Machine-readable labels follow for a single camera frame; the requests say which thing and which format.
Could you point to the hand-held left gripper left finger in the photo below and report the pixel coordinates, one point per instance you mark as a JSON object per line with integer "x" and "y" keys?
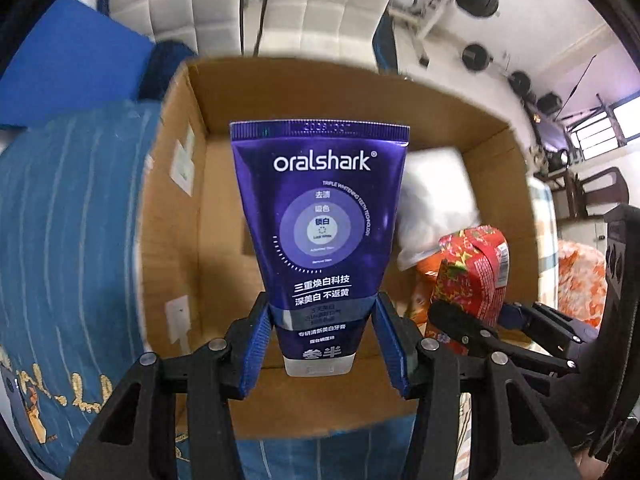
{"x": 255, "y": 350}

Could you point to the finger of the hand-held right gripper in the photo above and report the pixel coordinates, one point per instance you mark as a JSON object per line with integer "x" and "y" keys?
{"x": 455, "y": 325}
{"x": 515, "y": 316}

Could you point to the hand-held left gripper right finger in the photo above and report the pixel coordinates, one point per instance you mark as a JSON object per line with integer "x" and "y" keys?
{"x": 395, "y": 350}

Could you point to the orange snack packet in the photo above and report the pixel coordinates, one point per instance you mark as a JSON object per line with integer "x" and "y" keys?
{"x": 424, "y": 290}

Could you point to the red snack packet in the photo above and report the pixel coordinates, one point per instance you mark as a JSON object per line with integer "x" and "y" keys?
{"x": 470, "y": 270}

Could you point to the clear bag of white cotton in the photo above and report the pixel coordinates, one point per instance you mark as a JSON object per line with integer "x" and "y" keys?
{"x": 435, "y": 200}

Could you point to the cardboard box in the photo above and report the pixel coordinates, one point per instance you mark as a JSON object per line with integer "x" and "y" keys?
{"x": 220, "y": 210}

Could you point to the purple toothpaste tube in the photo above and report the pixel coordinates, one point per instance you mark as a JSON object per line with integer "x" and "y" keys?
{"x": 320, "y": 210}

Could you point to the checkered bed sheet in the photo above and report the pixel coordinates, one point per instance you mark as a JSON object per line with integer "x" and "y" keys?
{"x": 545, "y": 220}

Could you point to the dark wooden chair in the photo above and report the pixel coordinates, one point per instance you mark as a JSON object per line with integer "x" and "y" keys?
{"x": 612, "y": 185}

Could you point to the black treadmill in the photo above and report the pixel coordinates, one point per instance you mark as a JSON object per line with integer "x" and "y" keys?
{"x": 550, "y": 135}

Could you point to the window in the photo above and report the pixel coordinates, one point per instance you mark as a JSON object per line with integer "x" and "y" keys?
{"x": 600, "y": 135}

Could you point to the blue striped blanket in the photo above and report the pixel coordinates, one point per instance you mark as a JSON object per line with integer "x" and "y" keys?
{"x": 75, "y": 235}

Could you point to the black speaker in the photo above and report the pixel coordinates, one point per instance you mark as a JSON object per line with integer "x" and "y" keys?
{"x": 549, "y": 103}

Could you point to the short barbell with black plates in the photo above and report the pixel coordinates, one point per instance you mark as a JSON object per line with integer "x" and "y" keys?
{"x": 475, "y": 57}

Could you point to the dark blue exercise mat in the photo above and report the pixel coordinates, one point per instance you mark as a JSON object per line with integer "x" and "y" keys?
{"x": 385, "y": 45}

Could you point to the dark blue cloth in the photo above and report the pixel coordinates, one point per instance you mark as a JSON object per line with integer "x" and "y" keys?
{"x": 165, "y": 70}

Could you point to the large white quilted chair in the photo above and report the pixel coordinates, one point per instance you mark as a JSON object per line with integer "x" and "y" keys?
{"x": 325, "y": 10}

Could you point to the blue foam cushion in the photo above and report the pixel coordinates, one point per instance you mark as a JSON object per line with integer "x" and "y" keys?
{"x": 75, "y": 60}

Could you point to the small white quilted chair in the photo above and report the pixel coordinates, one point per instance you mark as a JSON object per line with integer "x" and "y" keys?
{"x": 175, "y": 5}

